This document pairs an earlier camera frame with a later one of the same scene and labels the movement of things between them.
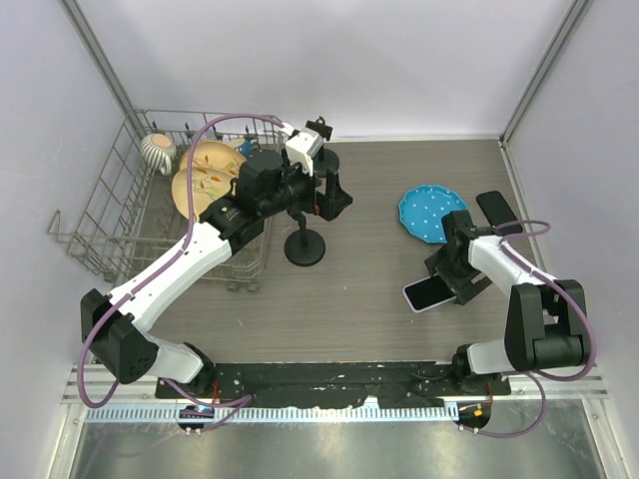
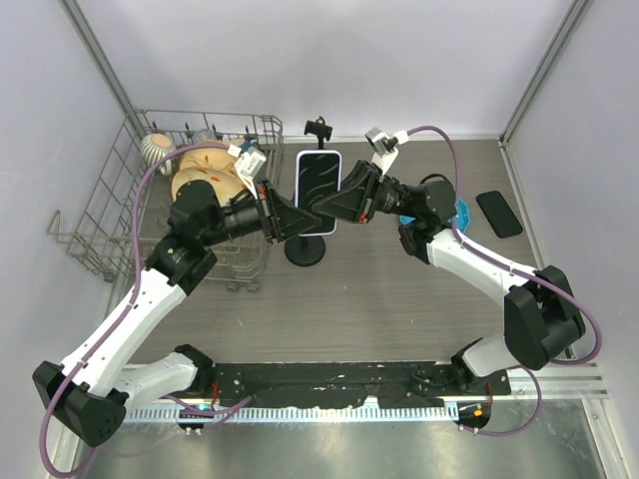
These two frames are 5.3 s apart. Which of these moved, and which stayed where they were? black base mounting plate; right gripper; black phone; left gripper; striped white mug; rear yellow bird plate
Moved: left gripper; right gripper
Stayed: rear yellow bird plate; black base mounting plate; striped white mug; black phone
